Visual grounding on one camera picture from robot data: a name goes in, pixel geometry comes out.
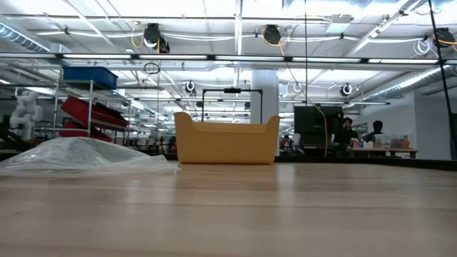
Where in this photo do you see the clear plastic zip bag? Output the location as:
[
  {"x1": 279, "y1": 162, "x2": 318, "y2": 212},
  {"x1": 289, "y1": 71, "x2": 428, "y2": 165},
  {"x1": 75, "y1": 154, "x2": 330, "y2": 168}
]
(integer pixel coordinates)
[{"x1": 0, "y1": 136, "x2": 181, "y2": 178}]

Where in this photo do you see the yellow plastic bin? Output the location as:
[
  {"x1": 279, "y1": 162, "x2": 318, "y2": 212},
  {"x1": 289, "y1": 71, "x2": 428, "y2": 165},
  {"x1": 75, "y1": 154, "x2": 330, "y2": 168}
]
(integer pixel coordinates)
[{"x1": 174, "y1": 111, "x2": 281, "y2": 166}]

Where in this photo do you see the white pillar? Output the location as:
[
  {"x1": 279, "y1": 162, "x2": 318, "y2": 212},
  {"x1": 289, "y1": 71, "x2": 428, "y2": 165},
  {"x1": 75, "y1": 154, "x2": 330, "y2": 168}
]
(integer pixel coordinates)
[{"x1": 249, "y1": 69, "x2": 281, "y2": 124}]

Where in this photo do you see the black monitor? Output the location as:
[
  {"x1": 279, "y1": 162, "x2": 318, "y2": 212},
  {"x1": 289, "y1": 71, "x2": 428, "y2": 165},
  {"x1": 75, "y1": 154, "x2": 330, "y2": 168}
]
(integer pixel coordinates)
[{"x1": 293, "y1": 105, "x2": 346, "y2": 146}]

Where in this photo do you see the long ceiling light strip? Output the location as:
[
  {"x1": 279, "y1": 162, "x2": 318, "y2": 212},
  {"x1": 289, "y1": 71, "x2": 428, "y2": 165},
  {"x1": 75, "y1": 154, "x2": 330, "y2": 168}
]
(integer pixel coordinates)
[{"x1": 0, "y1": 52, "x2": 457, "y2": 66}]

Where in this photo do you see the person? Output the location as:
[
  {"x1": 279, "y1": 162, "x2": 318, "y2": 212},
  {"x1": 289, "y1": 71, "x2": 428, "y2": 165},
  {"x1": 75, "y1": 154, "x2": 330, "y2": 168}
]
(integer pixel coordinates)
[
  {"x1": 333, "y1": 116, "x2": 361, "y2": 151},
  {"x1": 362, "y1": 120, "x2": 386, "y2": 143}
]

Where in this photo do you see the red tilted bin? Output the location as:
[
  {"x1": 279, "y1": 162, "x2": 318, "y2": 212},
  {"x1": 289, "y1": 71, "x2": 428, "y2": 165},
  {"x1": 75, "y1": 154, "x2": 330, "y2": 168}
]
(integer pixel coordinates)
[
  {"x1": 58, "y1": 120, "x2": 114, "y2": 143},
  {"x1": 59, "y1": 95, "x2": 131, "y2": 129}
]

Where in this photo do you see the metal shelf rack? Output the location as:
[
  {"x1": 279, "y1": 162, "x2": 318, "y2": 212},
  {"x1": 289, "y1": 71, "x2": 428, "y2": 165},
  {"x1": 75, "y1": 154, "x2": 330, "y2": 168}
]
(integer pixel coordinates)
[{"x1": 34, "y1": 67, "x2": 132, "y2": 153}]

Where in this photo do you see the blue storage bin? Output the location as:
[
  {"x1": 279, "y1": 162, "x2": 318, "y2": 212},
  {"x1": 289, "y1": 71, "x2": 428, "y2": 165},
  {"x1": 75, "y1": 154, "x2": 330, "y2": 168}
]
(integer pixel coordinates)
[{"x1": 62, "y1": 66, "x2": 119, "y2": 91}]

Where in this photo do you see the wooden table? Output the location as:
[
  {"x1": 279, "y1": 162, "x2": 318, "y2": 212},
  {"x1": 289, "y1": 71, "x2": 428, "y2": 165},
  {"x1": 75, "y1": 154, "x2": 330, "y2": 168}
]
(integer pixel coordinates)
[{"x1": 351, "y1": 146, "x2": 419, "y2": 160}]

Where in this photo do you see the white robot figure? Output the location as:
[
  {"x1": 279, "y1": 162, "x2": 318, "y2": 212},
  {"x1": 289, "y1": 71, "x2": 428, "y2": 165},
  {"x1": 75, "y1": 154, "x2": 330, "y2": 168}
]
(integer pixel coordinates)
[{"x1": 9, "y1": 89, "x2": 44, "y2": 141}]

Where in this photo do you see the black gantry frame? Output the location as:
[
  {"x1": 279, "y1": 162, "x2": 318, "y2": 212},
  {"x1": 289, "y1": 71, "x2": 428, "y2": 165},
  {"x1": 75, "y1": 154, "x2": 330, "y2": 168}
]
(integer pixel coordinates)
[{"x1": 201, "y1": 86, "x2": 264, "y2": 124}]

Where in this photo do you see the thin black hanging cable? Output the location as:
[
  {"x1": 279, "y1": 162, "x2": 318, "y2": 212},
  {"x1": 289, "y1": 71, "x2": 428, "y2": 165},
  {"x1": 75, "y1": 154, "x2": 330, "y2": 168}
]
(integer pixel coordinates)
[{"x1": 304, "y1": 0, "x2": 308, "y2": 105}]

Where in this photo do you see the silver ventilation duct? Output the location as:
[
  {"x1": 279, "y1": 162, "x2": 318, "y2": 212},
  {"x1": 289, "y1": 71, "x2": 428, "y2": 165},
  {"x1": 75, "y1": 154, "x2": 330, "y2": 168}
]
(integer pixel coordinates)
[
  {"x1": 0, "y1": 21, "x2": 53, "y2": 54},
  {"x1": 356, "y1": 65, "x2": 457, "y2": 104}
]

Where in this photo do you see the long straight black cable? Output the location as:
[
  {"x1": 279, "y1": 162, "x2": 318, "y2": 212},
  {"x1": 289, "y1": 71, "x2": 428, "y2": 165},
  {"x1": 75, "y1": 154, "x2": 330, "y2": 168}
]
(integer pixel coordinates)
[{"x1": 427, "y1": 0, "x2": 457, "y2": 161}]

